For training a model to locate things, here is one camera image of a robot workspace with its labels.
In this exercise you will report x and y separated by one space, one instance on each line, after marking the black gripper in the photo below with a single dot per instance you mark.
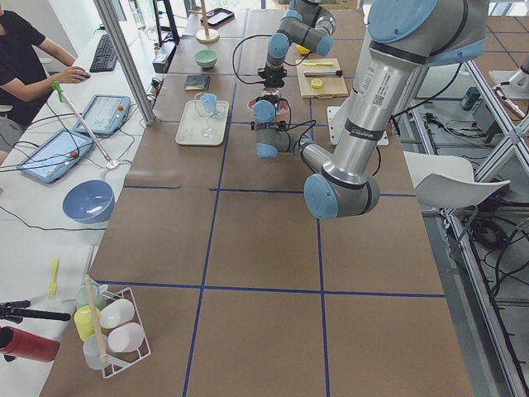
273 75

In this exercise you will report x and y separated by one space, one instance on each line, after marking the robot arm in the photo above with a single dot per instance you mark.
401 36
305 23

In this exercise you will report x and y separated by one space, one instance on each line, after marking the pink bowl of ice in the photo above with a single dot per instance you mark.
282 108

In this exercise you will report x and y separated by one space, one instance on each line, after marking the small blue cup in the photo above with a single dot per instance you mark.
209 103

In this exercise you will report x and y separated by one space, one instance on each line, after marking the wooden cup stand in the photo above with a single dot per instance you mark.
206 35

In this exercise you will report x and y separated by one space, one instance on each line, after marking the white cup rack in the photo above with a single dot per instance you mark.
110 327

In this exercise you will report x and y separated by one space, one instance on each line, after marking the person's hand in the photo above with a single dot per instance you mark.
72 75

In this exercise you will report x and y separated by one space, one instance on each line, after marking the yellow lemon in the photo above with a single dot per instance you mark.
302 50

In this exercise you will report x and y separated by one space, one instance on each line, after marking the lemon half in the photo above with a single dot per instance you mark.
316 83

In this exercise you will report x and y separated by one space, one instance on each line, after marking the yellow plastic knife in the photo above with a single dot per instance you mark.
315 64

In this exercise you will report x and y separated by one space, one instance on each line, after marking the wooden cutting board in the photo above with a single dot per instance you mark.
332 88

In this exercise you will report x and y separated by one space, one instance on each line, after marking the green ceramic bowl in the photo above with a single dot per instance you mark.
206 59

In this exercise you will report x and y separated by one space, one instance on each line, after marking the clear wine glass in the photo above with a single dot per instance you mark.
207 130

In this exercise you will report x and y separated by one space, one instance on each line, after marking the cream serving tray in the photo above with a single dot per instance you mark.
191 127

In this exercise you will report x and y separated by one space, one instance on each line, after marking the black keyboard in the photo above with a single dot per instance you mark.
105 56

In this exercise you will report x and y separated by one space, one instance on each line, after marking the teach pendant tablet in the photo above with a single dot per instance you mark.
56 156
105 113

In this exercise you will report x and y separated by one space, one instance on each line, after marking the white chair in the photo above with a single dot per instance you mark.
447 181

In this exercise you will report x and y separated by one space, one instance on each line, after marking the blue bowl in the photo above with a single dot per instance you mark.
90 202

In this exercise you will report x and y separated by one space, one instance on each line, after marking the yellow plastic fork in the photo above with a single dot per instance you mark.
52 289

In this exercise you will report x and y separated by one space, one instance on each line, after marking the red bottle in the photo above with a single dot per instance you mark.
19 343

